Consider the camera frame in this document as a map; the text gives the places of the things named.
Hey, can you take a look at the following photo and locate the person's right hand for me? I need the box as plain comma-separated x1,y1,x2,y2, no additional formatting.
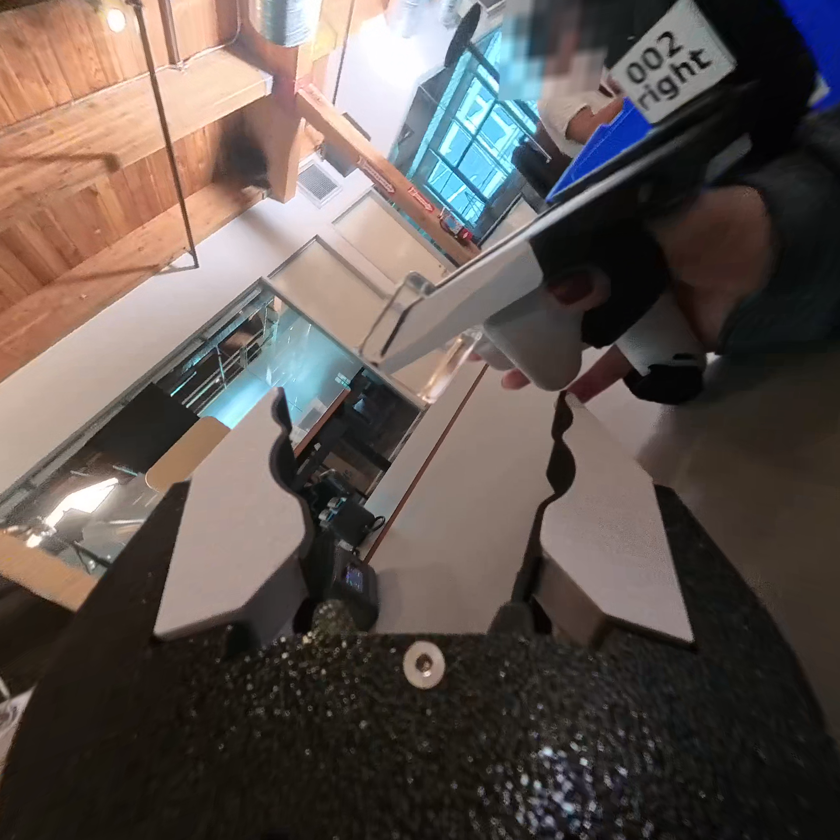
502,185,782,405

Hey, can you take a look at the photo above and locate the black monitor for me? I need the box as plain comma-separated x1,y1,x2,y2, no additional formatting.
88,383,199,461

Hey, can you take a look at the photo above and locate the paned window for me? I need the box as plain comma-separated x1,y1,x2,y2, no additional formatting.
386,29,540,232

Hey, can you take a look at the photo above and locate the wood-edged desk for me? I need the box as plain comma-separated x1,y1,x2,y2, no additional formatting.
289,384,421,500

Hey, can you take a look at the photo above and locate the glass office window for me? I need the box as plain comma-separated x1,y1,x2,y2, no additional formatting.
0,276,422,573

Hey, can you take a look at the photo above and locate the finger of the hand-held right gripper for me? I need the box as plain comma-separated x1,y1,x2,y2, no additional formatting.
357,210,586,392

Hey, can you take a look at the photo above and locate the black ceiling pipe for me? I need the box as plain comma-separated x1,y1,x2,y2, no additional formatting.
128,0,202,270

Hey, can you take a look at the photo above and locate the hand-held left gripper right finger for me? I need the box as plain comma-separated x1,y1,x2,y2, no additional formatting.
511,392,695,649

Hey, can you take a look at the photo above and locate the large blue plastic bin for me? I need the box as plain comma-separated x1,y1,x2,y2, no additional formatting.
545,0,840,206

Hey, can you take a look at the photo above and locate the white door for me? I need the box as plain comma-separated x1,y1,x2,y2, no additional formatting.
265,235,422,311
331,186,462,267

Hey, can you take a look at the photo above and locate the clear glass cup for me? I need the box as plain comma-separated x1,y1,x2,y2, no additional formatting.
357,272,488,405

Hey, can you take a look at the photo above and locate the vent grille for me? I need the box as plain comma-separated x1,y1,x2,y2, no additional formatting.
294,157,344,209

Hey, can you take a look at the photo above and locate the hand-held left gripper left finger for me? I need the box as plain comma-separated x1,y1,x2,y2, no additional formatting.
152,387,317,647

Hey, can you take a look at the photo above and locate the silver air duct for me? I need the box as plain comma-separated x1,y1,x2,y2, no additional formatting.
255,0,337,48

